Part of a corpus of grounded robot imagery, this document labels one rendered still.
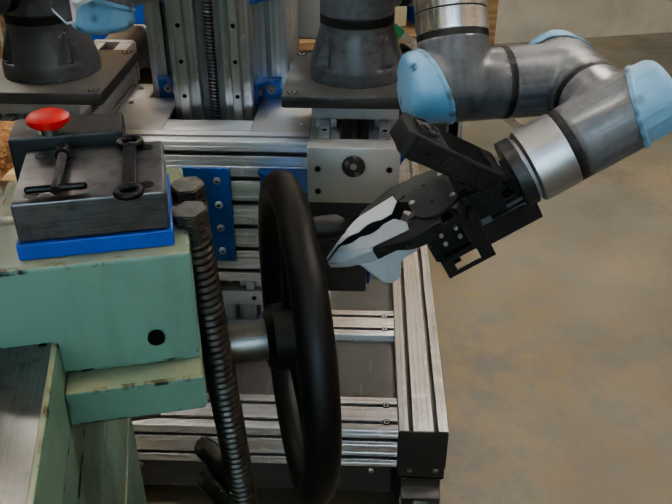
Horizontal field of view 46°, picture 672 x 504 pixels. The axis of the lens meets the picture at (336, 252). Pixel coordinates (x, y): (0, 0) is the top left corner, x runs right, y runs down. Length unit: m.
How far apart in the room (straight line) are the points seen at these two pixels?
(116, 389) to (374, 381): 1.05
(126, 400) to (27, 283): 0.11
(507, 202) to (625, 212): 1.98
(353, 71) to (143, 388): 0.77
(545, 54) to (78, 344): 0.54
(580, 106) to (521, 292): 1.50
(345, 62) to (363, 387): 0.65
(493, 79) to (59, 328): 0.48
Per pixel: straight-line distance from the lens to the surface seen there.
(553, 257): 2.44
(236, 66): 1.36
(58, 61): 1.33
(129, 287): 0.55
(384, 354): 1.64
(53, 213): 0.53
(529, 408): 1.88
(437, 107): 0.81
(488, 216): 0.80
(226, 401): 0.67
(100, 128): 0.61
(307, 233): 0.58
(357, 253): 0.77
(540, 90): 0.84
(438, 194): 0.77
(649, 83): 0.79
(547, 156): 0.77
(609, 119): 0.78
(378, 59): 1.24
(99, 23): 0.97
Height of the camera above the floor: 1.23
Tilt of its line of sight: 31 degrees down
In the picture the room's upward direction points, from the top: straight up
